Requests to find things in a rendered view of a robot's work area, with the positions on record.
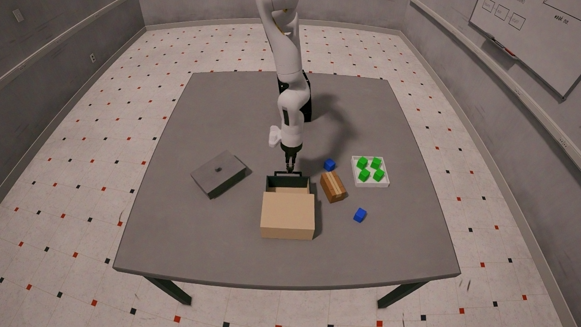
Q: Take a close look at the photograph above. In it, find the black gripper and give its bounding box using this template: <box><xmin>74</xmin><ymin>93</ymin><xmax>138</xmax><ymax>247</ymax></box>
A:
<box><xmin>280</xmin><ymin>142</ymin><xmax>302</xmax><ymax>174</ymax></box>

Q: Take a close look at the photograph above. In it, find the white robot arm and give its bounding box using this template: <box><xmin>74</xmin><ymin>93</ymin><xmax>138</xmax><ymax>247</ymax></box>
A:
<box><xmin>256</xmin><ymin>0</ymin><xmax>310</xmax><ymax>148</ymax></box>

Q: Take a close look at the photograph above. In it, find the brown cardboard box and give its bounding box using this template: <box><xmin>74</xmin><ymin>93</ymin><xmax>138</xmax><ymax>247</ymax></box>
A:
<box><xmin>320</xmin><ymin>171</ymin><xmax>346</xmax><ymax>204</ymax></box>

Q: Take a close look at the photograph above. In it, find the green block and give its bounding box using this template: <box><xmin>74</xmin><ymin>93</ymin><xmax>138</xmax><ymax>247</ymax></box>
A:
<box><xmin>356</xmin><ymin>156</ymin><xmax>368</xmax><ymax>170</ymax></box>
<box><xmin>370</xmin><ymin>157</ymin><xmax>382</xmax><ymax>170</ymax></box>
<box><xmin>373</xmin><ymin>168</ymin><xmax>385</xmax><ymax>182</ymax></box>
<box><xmin>358</xmin><ymin>168</ymin><xmax>370</xmax><ymax>182</ymax></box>

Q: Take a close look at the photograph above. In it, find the small blue block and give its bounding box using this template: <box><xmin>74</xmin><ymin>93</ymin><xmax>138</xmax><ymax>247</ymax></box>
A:
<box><xmin>324</xmin><ymin>158</ymin><xmax>336</xmax><ymax>172</ymax></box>
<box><xmin>353</xmin><ymin>208</ymin><xmax>367</xmax><ymax>223</ymax></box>

